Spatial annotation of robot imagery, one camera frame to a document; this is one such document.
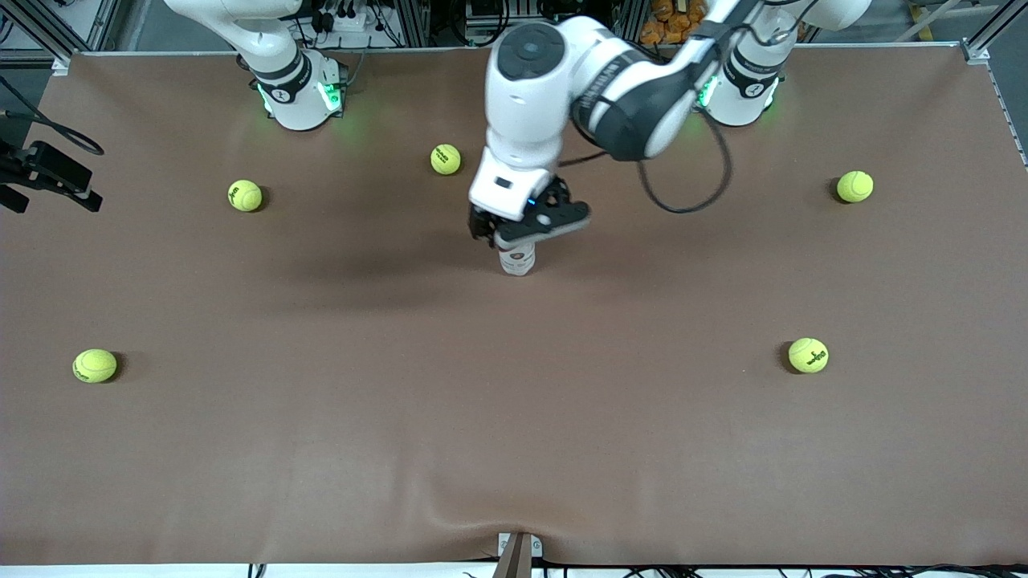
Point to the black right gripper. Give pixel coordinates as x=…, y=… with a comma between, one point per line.
x=38, y=171

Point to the white power strip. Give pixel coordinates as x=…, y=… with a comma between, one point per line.
x=345, y=22

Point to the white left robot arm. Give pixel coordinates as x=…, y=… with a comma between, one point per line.
x=530, y=112

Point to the pile of orange items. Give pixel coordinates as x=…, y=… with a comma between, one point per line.
x=662, y=28

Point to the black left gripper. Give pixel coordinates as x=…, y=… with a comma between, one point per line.
x=480, y=224

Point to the yellow tennis ball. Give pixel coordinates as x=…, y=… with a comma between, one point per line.
x=94, y=365
x=445, y=159
x=808, y=355
x=854, y=186
x=244, y=195

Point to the clear tennis ball can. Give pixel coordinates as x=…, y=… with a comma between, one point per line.
x=518, y=263

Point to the brown table mat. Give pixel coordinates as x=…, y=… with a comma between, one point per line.
x=514, y=417

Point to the aluminium frame post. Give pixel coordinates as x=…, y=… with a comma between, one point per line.
x=414, y=24
x=630, y=12

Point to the metal table edge bracket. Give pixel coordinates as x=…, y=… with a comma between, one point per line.
x=514, y=558

